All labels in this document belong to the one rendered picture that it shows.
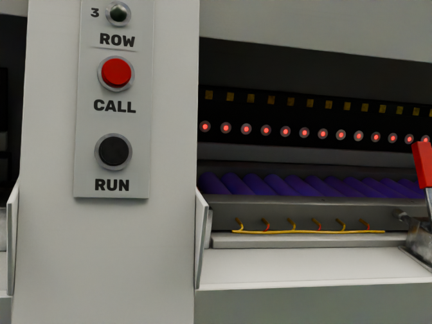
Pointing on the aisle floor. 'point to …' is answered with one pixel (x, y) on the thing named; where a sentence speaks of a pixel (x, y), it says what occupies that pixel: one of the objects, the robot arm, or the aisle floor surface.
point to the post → (141, 294)
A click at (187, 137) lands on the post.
